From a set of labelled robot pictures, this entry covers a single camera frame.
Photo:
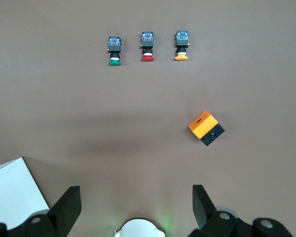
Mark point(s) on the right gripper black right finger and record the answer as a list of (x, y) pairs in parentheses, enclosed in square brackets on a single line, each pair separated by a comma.
[(203, 209)]

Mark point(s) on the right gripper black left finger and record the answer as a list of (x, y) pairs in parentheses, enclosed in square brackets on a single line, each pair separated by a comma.
[(66, 209)]

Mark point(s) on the green push button switch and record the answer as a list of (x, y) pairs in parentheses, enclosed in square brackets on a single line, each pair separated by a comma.
[(114, 44)]

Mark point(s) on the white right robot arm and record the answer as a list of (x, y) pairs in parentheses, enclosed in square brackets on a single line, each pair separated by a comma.
[(139, 229)]

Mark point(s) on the white drawer cabinet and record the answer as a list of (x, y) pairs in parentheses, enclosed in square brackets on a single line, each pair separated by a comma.
[(12, 192)]

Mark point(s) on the orange black button box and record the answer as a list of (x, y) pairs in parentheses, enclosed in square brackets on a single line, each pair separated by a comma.
[(203, 124)]

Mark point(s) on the brown table cover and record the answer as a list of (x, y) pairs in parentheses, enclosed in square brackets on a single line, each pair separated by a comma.
[(148, 98)]

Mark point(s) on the yellow push button switch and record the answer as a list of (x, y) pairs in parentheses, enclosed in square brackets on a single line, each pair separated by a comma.
[(182, 39)]

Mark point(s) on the red push button switch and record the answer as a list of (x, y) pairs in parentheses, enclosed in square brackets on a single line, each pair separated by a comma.
[(147, 40)]

